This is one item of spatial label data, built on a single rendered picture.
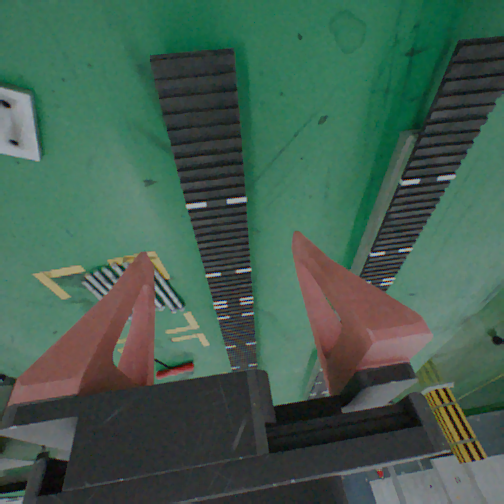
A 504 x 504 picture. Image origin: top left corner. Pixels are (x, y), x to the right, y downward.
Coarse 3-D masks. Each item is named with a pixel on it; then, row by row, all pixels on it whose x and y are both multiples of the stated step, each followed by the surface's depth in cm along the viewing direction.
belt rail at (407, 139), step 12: (408, 132) 25; (396, 144) 26; (408, 144) 26; (396, 156) 27; (408, 156) 25; (396, 168) 27; (384, 180) 29; (396, 180) 27; (384, 192) 30; (384, 204) 31; (372, 216) 33; (384, 216) 30; (372, 228) 33; (372, 240) 33; (360, 252) 37; (360, 264) 39; (336, 312) 50; (312, 372) 75; (312, 384) 77
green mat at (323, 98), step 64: (0, 0) 16; (64, 0) 16; (128, 0) 17; (192, 0) 17; (256, 0) 17; (320, 0) 18; (384, 0) 18; (448, 0) 19; (0, 64) 18; (64, 64) 18; (128, 64) 19; (256, 64) 20; (320, 64) 21; (384, 64) 21; (64, 128) 21; (128, 128) 22; (256, 128) 23; (320, 128) 24; (384, 128) 25; (0, 192) 24; (64, 192) 25; (128, 192) 26; (256, 192) 28; (320, 192) 30; (448, 192) 32; (0, 256) 30; (64, 256) 31; (192, 256) 34; (256, 256) 36; (448, 256) 43; (0, 320) 38; (64, 320) 40; (256, 320) 49; (448, 320) 62
